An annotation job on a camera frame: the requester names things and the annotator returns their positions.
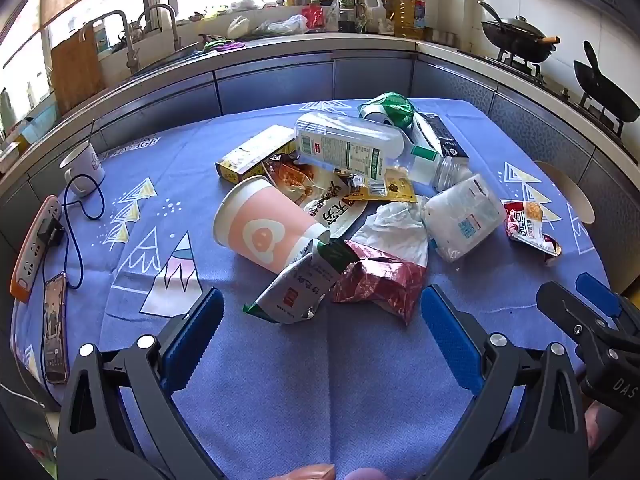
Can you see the white tissue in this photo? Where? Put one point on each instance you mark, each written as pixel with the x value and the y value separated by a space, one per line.
pixel 395 230

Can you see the drink carton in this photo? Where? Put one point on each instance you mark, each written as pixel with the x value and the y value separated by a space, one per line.
pixel 440 135

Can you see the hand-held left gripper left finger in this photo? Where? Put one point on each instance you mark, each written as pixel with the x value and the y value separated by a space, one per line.
pixel 195 340

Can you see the orange brown snack wrapper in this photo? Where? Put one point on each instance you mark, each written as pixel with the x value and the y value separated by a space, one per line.
pixel 295 180

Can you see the brown paper bin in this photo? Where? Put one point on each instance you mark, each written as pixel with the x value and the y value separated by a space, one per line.
pixel 570 195

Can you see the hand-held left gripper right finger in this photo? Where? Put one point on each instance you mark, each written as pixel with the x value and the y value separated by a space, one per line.
pixel 450 340

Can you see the dark kitchen cabinet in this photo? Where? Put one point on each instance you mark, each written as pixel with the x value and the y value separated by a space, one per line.
pixel 275 82

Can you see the steel faucet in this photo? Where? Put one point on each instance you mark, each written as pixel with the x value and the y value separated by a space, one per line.
pixel 175 35
pixel 131 55

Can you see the person's right hand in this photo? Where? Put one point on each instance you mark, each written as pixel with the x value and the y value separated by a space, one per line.
pixel 595 427

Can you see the yellow cardboard box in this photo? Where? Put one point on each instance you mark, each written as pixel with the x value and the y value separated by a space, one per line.
pixel 250 155

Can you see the white plastic bag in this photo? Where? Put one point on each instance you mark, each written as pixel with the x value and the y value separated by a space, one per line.
pixel 238 26

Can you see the white mug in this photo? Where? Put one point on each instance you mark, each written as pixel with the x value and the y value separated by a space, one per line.
pixel 85 175

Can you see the orange white power strip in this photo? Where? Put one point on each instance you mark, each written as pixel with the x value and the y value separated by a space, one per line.
pixel 30 260

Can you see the white plastic packet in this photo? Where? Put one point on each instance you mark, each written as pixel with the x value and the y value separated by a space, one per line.
pixel 465 215

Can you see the red snack packet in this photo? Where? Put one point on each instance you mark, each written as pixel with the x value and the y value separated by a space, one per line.
pixel 525 220

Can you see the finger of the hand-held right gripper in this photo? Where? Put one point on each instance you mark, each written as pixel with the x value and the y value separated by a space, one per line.
pixel 597 295
pixel 562 305

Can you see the cooking oil bottle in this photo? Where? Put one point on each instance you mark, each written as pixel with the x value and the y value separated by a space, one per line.
pixel 407 10

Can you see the large clear plastic bottle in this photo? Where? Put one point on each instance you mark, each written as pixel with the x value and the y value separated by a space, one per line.
pixel 345 147

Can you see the white plastic jug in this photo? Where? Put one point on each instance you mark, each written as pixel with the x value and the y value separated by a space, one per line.
pixel 377 15

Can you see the red plastic bag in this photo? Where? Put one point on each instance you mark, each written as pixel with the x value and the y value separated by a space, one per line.
pixel 312 16

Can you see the white black snack packet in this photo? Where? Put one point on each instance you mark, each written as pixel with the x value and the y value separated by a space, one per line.
pixel 332 210

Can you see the small steel pot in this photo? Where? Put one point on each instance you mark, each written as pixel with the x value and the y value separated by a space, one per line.
pixel 445 37

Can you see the clear plastic bag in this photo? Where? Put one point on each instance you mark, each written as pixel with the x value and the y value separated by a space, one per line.
pixel 282 25

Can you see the person's left hand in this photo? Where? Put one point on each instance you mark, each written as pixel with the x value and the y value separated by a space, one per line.
pixel 315 472

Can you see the gas stove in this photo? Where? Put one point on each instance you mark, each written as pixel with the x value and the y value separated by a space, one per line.
pixel 560 92

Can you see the red foil wrapper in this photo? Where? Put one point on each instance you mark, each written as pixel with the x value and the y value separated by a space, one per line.
pixel 380 280

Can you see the black charger plug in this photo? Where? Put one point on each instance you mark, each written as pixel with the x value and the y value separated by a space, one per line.
pixel 51 234

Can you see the black frying pan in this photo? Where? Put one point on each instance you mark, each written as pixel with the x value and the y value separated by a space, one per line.
pixel 605 90

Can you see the steel sink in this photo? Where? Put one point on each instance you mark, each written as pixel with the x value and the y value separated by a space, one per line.
pixel 170 57

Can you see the green drink can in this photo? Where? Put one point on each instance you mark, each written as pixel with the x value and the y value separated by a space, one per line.
pixel 392 107

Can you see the pink paper cup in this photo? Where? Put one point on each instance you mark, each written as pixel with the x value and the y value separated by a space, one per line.
pixel 260 230

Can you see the white green snack bag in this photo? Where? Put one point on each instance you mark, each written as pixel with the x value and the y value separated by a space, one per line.
pixel 295 290

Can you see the blue printed tablecloth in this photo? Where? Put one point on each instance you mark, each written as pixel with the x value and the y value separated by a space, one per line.
pixel 300 385

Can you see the purple green cloth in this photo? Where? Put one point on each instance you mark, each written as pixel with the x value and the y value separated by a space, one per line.
pixel 222 44

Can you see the black wok with lid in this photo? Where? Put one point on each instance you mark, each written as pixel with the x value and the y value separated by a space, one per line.
pixel 520 35

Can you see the row of condiment bottles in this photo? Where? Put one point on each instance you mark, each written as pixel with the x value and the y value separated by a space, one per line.
pixel 345 5

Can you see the smartphone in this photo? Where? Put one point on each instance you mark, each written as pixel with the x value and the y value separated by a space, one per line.
pixel 55 330

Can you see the wooden cutting board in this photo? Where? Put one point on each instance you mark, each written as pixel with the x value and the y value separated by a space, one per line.
pixel 75 75

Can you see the yellow snack wrapper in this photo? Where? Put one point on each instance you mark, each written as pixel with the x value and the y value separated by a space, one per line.
pixel 395 187

